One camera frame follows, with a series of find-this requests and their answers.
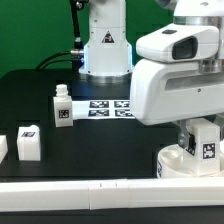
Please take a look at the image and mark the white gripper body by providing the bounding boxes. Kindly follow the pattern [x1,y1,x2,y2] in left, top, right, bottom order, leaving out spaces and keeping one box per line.
[130,59,224,125]

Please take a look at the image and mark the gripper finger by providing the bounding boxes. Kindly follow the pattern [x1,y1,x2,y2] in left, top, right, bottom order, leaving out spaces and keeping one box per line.
[177,120,196,156]
[216,114,224,131]

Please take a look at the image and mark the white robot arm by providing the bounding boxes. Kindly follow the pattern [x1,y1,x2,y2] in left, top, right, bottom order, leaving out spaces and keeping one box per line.
[80,0,224,146]

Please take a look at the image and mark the white marker sheet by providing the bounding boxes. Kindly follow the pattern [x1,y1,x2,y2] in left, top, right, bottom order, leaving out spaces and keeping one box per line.
[72,100,133,120]

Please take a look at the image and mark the white left barrier block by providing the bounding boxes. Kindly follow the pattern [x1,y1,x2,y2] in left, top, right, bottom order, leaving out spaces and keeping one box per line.
[0,135,8,164]

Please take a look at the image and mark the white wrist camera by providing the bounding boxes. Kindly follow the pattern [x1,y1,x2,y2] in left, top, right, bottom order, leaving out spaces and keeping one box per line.
[136,23,220,63]

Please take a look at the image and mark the white front barrier rail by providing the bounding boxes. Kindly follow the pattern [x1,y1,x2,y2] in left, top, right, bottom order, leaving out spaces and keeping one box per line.
[0,177,224,212]

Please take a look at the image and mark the black cables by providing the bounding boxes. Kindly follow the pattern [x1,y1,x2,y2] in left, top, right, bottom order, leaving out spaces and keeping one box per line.
[35,49,84,70]

